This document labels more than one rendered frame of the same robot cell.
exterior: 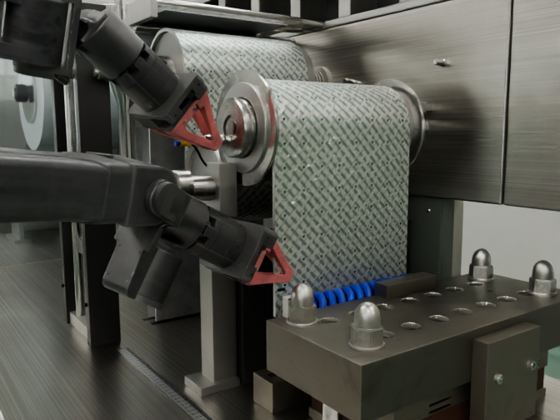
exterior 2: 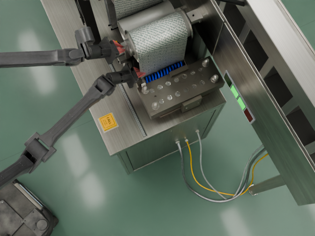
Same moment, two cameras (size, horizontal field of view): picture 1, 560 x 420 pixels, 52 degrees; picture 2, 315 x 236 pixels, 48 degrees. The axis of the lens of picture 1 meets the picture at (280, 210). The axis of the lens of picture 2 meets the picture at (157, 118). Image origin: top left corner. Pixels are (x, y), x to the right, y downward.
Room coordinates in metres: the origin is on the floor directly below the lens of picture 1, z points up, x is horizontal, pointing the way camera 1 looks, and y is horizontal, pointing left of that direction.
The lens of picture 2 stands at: (0.02, -0.18, 2.64)
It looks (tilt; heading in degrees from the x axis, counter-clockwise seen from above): 73 degrees down; 9
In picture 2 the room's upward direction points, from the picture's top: 1 degrees clockwise
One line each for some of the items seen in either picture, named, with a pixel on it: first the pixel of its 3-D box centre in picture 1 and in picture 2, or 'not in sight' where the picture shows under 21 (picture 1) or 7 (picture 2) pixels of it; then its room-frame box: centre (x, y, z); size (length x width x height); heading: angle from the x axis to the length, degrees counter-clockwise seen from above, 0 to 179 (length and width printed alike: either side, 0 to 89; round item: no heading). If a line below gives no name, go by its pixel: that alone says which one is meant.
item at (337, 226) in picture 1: (345, 234); (162, 61); (0.76, -0.09, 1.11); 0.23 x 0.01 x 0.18; 125
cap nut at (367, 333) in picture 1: (367, 323); (155, 105); (0.55, -0.09, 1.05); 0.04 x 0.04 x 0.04
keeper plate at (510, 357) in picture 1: (507, 378); (191, 104); (0.62, -0.26, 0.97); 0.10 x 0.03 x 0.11; 125
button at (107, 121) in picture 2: not in sight; (108, 121); (0.47, 0.14, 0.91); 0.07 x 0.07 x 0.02; 35
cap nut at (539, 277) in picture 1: (542, 277); (215, 77); (0.74, -0.35, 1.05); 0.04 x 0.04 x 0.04
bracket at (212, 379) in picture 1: (208, 277); (124, 62); (0.74, 0.10, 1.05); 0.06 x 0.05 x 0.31; 125
